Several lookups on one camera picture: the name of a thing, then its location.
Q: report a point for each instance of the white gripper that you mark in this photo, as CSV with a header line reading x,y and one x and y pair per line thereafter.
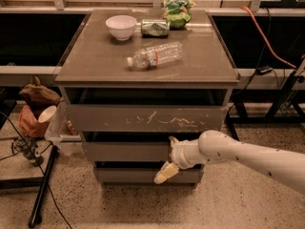
x,y
178,156

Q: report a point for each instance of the grey drawer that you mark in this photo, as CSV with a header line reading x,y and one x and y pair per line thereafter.
x,y
141,118
130,151
111,175

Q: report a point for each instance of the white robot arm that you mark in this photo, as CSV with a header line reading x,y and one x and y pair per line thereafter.
x,y
285,167

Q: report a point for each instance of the grey bottom drawer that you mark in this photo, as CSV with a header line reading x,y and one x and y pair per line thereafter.
x,y
111,175

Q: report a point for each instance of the grey drawer cabinet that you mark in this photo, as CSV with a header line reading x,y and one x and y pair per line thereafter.
x,y
127,98

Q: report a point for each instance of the grey top drawer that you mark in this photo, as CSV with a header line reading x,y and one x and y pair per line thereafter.
x,y
141,118

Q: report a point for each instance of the clear plastic water bottle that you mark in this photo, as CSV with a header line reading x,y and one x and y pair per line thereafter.
x,y
152,57

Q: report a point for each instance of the clear plastic bin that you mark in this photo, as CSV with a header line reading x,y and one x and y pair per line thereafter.
x,y
59,134

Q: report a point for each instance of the black stand leg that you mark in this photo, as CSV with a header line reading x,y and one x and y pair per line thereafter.
x,y
35,217

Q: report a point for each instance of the black power adapter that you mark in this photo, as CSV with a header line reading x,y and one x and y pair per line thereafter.
x,y
263,70

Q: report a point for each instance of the green soda can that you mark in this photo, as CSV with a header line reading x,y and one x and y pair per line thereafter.
x,y
155,28

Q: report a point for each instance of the white cup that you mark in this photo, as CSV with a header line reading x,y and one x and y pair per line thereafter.
x,y
47,114

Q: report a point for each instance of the white bowl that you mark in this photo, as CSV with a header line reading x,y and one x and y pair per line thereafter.
x,y
121,27

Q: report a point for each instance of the green chip bag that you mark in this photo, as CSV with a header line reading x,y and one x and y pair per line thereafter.
x,y
177,13

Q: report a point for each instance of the small grey device on floor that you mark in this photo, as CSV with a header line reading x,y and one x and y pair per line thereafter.
x,y
27,146

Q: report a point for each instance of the orange cloth bag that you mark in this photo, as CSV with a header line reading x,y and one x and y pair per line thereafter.
x,y
29,125

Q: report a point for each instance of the brown cloth bag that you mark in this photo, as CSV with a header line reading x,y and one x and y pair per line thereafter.
x,y
37,95

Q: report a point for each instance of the black table frame right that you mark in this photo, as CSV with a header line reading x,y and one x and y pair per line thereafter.
x,y
285,99

